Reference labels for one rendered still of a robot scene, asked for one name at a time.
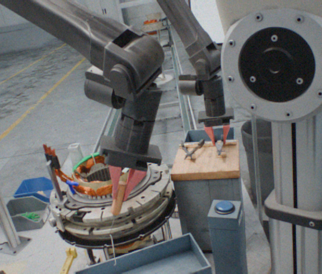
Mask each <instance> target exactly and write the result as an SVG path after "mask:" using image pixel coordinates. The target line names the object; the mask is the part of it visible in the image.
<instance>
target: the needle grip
mask: <svg viewBox="0 0 322 274"><path fill-rule="evenodd" d="M126 189H127V183H126V182H124V181H119V182H118V187H117V192H116V196H115V200H113V203H112V207H111V213H112V214H113V215H115V216H118V214H120V213H121V209H122V205H123V200H124V195H125V192H126Z"/></svg>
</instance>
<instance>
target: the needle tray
mask: <svg viewBox="0 0 322 274"><path fill-rule="evenodd" d="M115 260H116V264H115ZM114 264H115V265H114ZM73 274H212V269H211V265H210V263H209V261H208V260H207V259H206V257H205V255H204V254H203V252H202V250H200V248H199V246H198V244H197V243H196V241H195V240H194V238H193V236H192V235H191V233H189V234H185V235H182V236H179V237H176V238H173V239H170V240H166V241H163V242H160V243H158V244H155V245H151V246H148V247H145V248H143V249H141V250H138V251H134V252H131V253H128V254H125V255H122V256H119V257H116V258H112V259H109V260H106V261H103V262H100V263H97V264H94V265H91V266H89V267H86V268H83V269H80V270H77V271H74V272H73Z"/></svg>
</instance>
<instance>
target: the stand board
mask: <svg viewBox="0 0 322 274"><path fill-rule="evenodd" d="M226 141H234V140H226ZM222 151H226V158H217V157H216V152H217V148H216V147H215V146H212V147H208V145H207V147H202V148H199V149H197V151H196V152H194V153H195V159H190V160H185V157H186V156H185V154H186V152H185V151H184V150H183V149H182V148H178V152H177V154H176V157H175V161H174V164H173V168H172V171H171V180H172V181H175V180H197V179H221V178H240V166H239V140H237V145H227V146H223V147H222Z"/></svg>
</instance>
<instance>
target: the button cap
mask: <svg viewBox="0 0 322 274"><path fill-rule="evenodd" d="M232 208H233V207H232V203H231V202H229V201H221V202H219V203H217V204H216V210H218V211H220V212H227V211H230V210H232Z"/></svg>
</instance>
